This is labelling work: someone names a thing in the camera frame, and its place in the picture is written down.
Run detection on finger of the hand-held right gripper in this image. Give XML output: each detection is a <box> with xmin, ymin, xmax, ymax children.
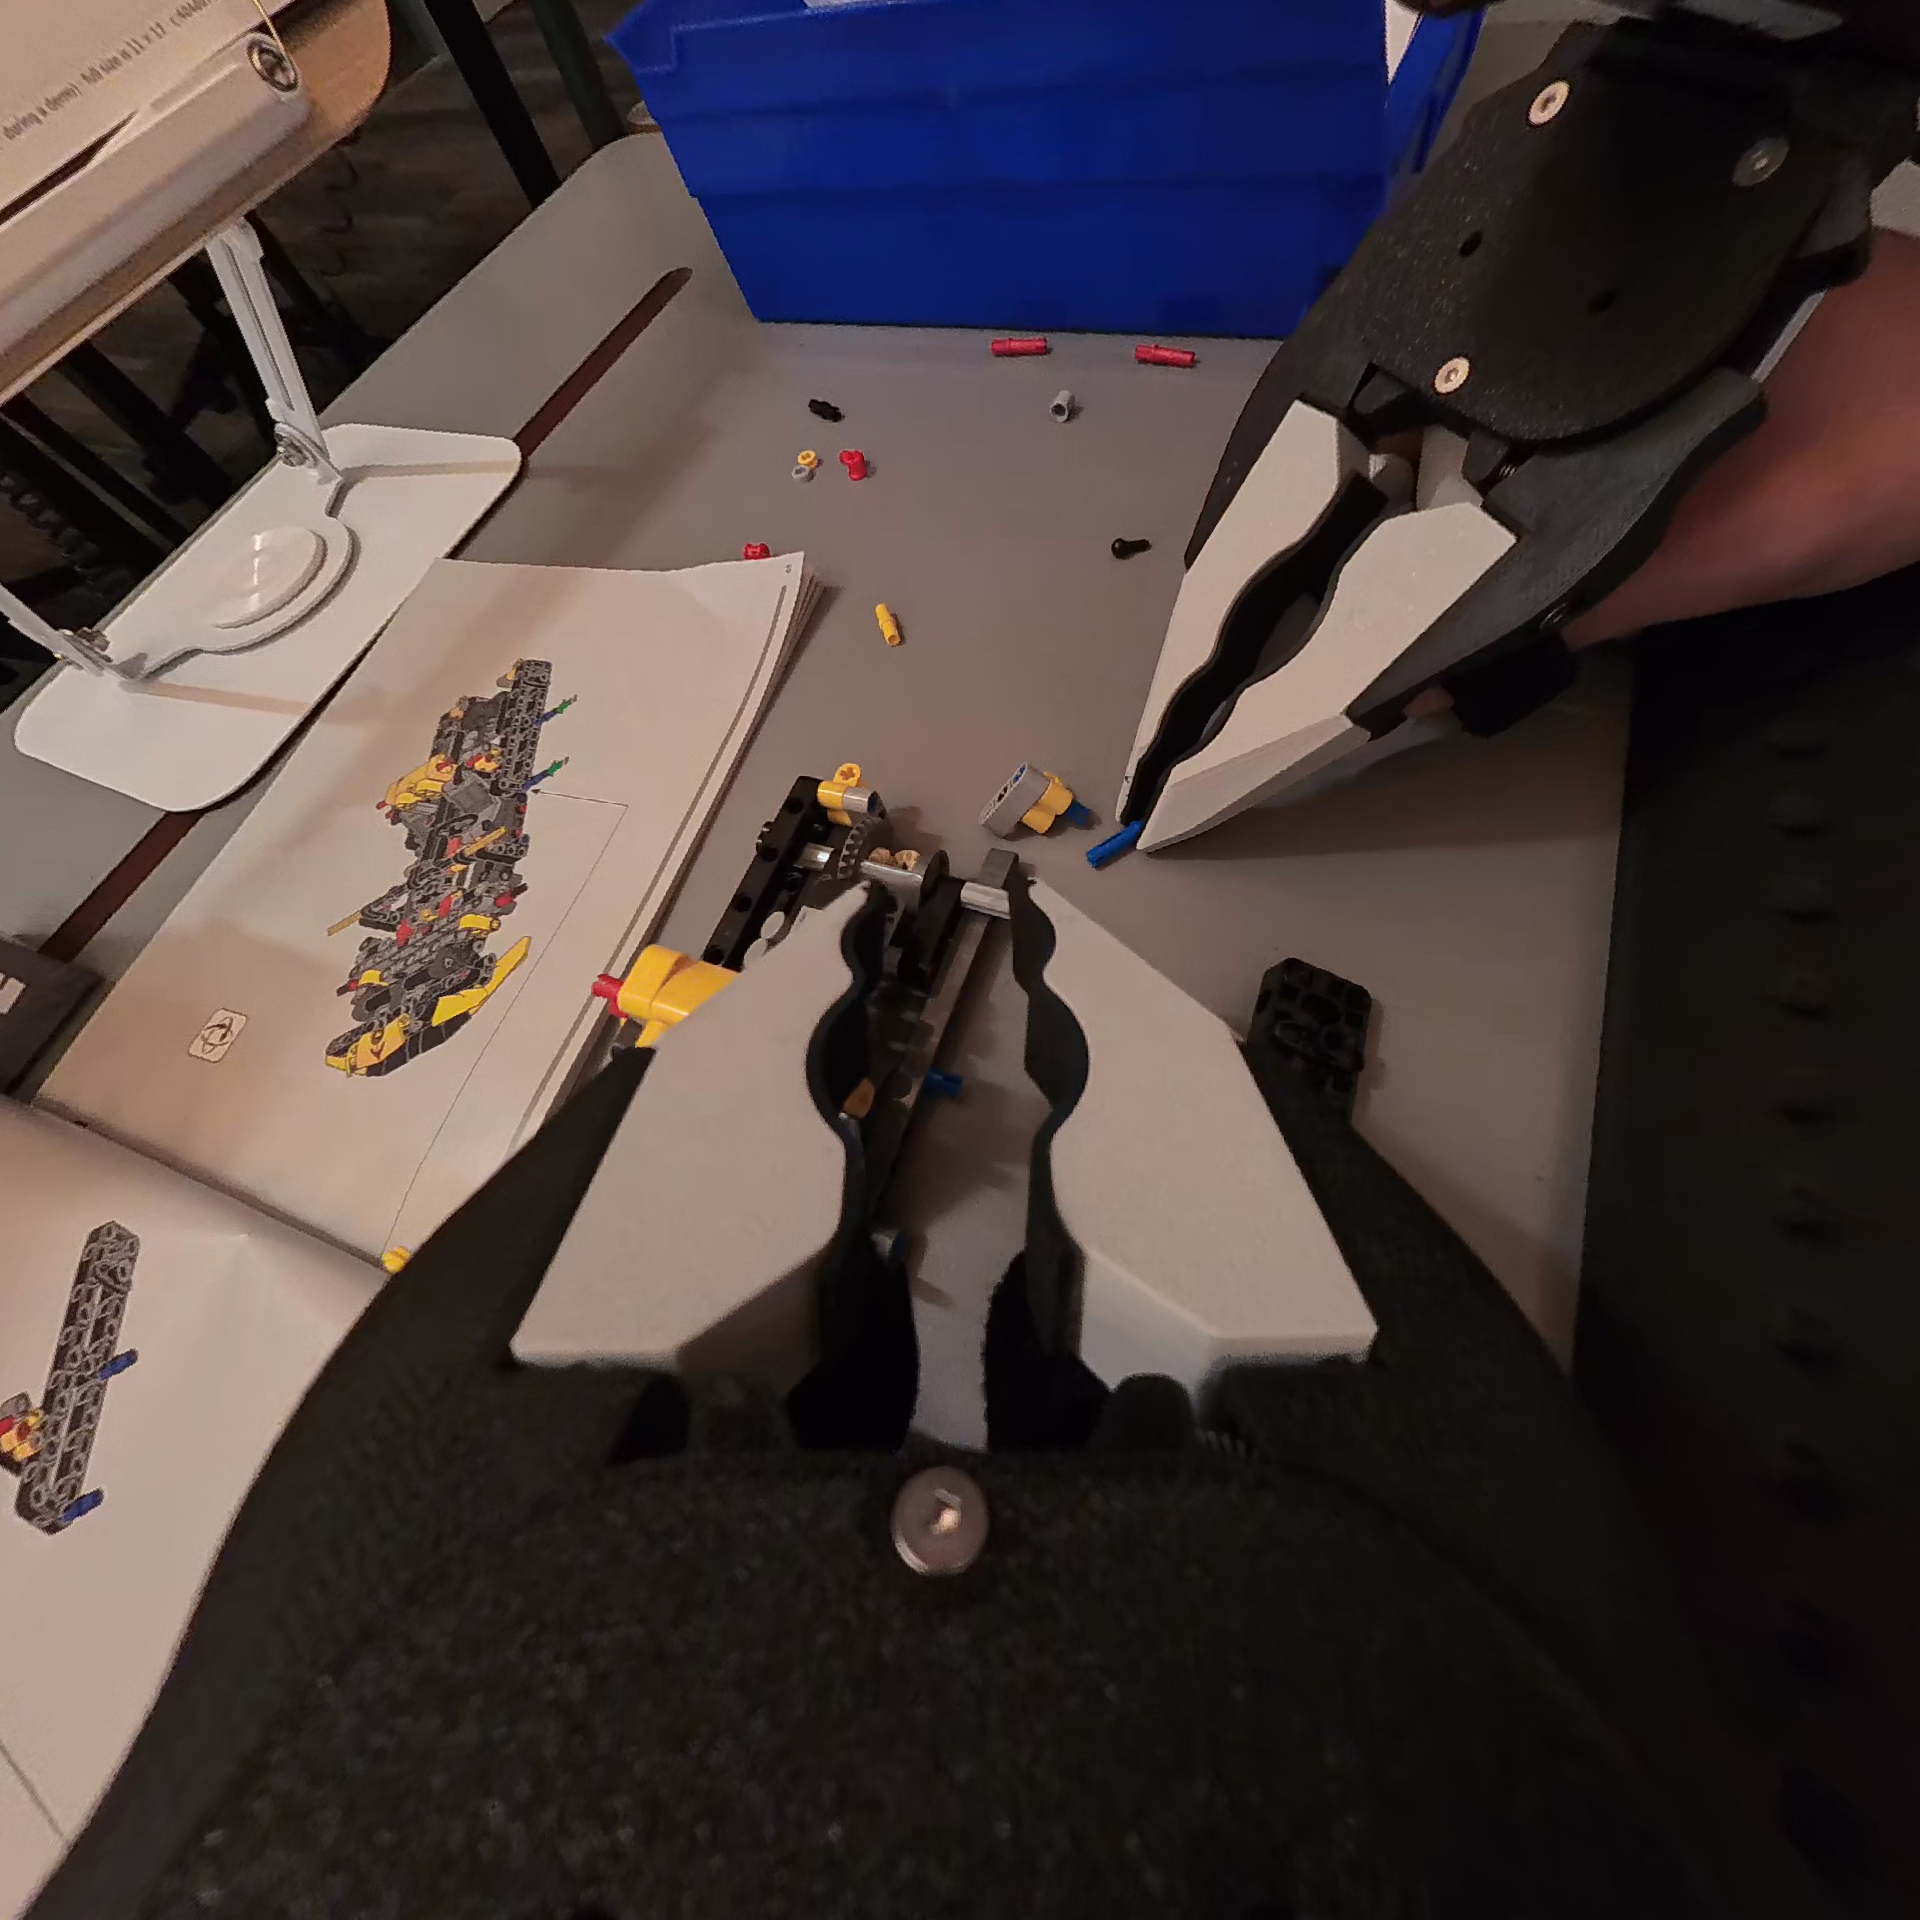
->
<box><xmin>1140</xmin><ymin>502</ymin><xmax>1520</xmax><ymax>854</ymax></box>
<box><xmin>1122</xmin><ymin>402</ymin><xmax>1394</xmax><ymax>823</ymax></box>

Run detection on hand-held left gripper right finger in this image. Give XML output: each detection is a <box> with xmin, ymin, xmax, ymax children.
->
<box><xmin>981</xmin><ymin>869</ymin><xmax>1379</xmax><ymax>1451</ymax></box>

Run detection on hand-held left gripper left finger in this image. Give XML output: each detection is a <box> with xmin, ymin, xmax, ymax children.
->
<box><xmin>509</xmin><ymin>884</ymin><xmax>920</xmax><ymax>1451</ymax></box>

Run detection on black lego beam blue pins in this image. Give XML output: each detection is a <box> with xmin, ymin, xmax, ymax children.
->
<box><xmin>1242</xmin><ymin>956</ymin><xmax>1377</xmax><ymax>1158</ymax></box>

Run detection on small yellow grey lego connector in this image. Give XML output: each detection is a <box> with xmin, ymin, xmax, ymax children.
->
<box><xmin>981</xmin><ymin>762</ymin><xmax>1093</xmax><ymax>837</ymax></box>

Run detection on black yellow lego car chassis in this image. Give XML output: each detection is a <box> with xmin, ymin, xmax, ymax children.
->
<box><xmin>591</xmin><ymin>762</ymin><xmax>1039</xmax><ymax>1278</ymax></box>

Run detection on scattered loose lego pieces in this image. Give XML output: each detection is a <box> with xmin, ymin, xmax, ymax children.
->
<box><xmin>742</xmin><ymin>331</ymin><xmax>1201</xmax><ymax>564</ymax></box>

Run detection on open lego instruction booklet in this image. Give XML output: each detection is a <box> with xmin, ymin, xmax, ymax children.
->
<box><xmin>0</xmin><ymin>551</ymin><xmax>827</xmax><ymax>1847</ymax></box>

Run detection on person's right hand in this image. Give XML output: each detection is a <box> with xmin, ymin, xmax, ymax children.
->
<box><xmin>1574</xmin><ymin>224</ymin><xmax>1920</xmax><ymax>649</ymax></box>

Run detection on blue plastic bin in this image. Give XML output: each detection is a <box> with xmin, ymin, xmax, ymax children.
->
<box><xmin>605</xmin><ymin>0</ymin><xmax>1487</xmax><ymax>340</ymax></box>

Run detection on white rounded pad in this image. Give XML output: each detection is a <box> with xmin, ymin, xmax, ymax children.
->
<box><xmin>0</xmin><ymin>221</ymin><xmax>523</xmax><ymax>816</ymax></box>

